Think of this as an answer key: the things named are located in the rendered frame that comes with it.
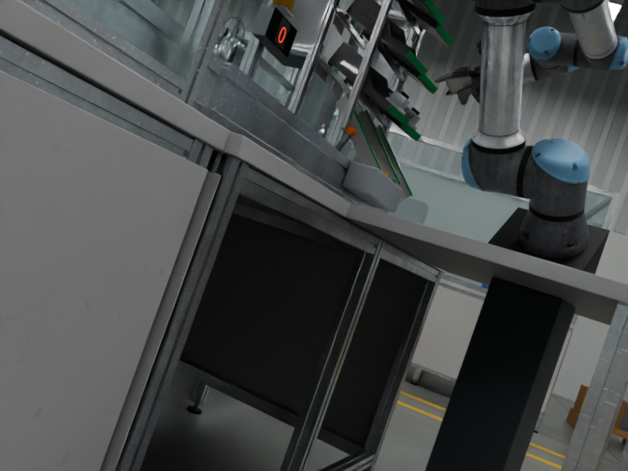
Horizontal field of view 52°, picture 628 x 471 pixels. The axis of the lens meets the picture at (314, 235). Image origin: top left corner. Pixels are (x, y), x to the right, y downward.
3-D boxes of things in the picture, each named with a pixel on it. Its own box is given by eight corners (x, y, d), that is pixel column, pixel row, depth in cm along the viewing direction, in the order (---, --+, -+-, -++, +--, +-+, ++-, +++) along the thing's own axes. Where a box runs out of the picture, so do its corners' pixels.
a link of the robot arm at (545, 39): (578, 25, 150) (585, 41, 159) (529, 22, 155) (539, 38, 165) (569, 59, 150) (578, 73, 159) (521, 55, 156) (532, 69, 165)
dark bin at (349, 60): (405, 127, 193) (421, 107, 192) (386, 110, 182) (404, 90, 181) (348, 78, 208) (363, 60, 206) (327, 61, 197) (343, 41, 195)
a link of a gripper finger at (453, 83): (435, 92, 175) (471, 88, 173) (434, 72, 176) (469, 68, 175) (435, 97, 177) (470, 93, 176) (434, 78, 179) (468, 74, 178)
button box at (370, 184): (395, 213, 158) (404, 189, 158) (370, 194, 138) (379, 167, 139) (369, 205, 161) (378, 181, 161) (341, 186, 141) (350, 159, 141)
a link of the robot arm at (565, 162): (577, 221, 137) (584, 165, 130) (514, 208, 144) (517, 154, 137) (592, 193, 145) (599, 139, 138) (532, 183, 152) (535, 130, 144)
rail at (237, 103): (380, 230, 174) (394, 192, 174) (207, 128, 93) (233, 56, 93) (362, 224, 176) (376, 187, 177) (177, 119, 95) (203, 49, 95)
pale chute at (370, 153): (388, 192, 192) (401, 184, 190) (368, 179, 181) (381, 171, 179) (355, 118, 204) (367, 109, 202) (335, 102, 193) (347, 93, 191)
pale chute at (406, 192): (401, 202, 206) (413, 195, 204) (383, 191, 195) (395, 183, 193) (369, 132, 217) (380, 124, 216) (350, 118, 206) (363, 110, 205)
